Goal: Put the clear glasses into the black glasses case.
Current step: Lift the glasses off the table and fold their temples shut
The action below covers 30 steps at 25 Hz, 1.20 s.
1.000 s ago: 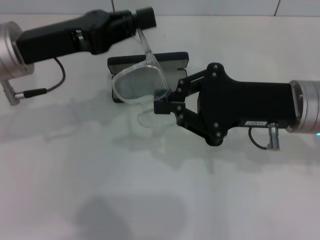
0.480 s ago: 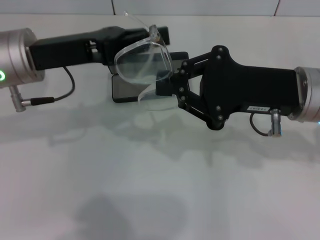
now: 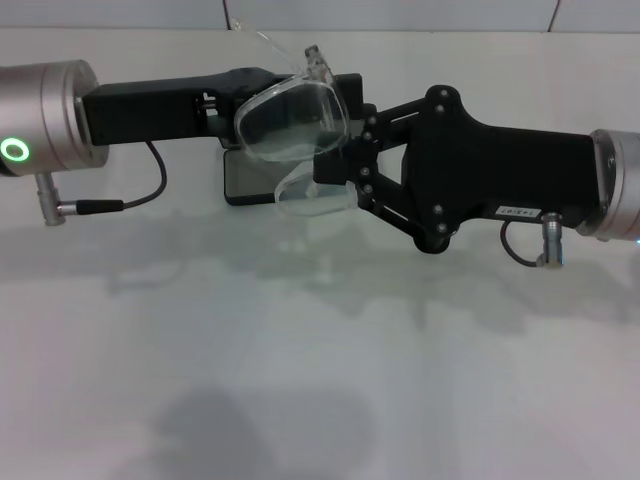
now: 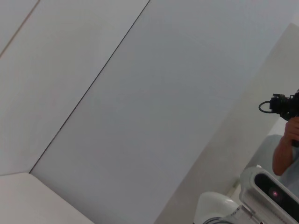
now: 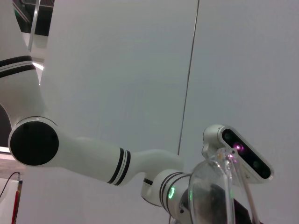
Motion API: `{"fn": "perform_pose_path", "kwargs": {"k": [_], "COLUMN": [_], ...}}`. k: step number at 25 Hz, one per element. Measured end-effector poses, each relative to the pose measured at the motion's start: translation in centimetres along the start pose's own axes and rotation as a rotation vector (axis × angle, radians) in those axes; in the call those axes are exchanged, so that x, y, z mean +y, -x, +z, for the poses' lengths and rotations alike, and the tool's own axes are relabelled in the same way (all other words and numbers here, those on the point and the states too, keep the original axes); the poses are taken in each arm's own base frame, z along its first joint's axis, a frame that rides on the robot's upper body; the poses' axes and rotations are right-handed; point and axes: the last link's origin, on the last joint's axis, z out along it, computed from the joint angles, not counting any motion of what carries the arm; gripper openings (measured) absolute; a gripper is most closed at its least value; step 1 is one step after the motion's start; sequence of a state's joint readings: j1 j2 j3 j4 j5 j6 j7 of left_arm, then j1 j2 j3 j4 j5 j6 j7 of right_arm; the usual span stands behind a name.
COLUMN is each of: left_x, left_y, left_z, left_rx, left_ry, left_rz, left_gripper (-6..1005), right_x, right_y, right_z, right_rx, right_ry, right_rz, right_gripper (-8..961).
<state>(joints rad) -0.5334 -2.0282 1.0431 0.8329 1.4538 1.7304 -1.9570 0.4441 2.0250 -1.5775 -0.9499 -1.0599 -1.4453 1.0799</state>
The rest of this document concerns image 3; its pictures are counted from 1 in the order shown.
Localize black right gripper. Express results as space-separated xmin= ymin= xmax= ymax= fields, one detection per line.
xmin=348 ymin=84 xmax=601 ymax=254

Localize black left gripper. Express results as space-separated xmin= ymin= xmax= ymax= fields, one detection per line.
xmin=82 ymin=67 xmax=281 ymax=149

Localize black glasses case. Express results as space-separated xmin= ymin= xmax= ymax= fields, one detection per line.
xmin=222 ymin=142 xmax=321 ymax=207

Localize clear white glasses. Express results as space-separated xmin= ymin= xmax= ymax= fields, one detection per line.
xmin=230 ymin=14 xmax=359 ymax=217

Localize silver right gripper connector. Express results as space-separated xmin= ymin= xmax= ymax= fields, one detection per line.
xmin=533 ymin=211 xmax=567 ymax=270

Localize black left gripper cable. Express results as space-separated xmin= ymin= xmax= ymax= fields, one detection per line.
xmin=57 ymin=141 xmax=170 ymax=212

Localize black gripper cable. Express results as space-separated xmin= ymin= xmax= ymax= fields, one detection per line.
xmin=499 ymin=219 xmax=541 ymax=266
xmin=57 ymin=141 xmax=170 ymax=212

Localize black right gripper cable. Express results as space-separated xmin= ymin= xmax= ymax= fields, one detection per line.
xmin=499 ymin=219 xmax=541 ymax=266

